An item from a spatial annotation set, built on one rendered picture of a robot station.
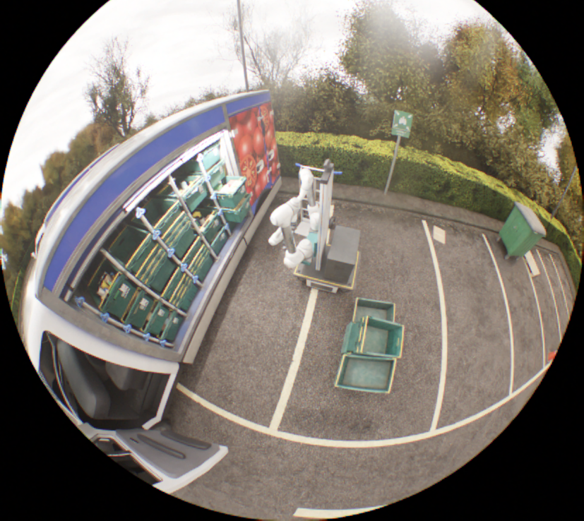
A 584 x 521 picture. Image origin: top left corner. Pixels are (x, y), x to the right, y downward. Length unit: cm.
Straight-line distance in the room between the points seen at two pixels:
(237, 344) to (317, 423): 157
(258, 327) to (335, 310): 114
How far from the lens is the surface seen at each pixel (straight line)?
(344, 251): 214
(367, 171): 449
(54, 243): 138
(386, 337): 241
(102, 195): 139
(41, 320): 174
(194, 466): 212
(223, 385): 281
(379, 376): 235
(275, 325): 263
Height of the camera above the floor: 254
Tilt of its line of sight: 47 degrees down
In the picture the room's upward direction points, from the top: 6 degrees counter-clockwise
